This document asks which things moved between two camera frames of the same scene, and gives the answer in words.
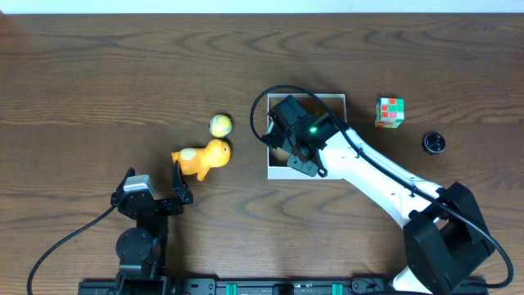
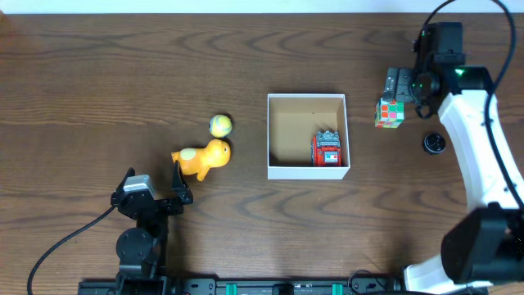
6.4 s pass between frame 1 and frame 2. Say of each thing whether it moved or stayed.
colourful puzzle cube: stayed
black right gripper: moved
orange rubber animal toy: stayed
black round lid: stayed
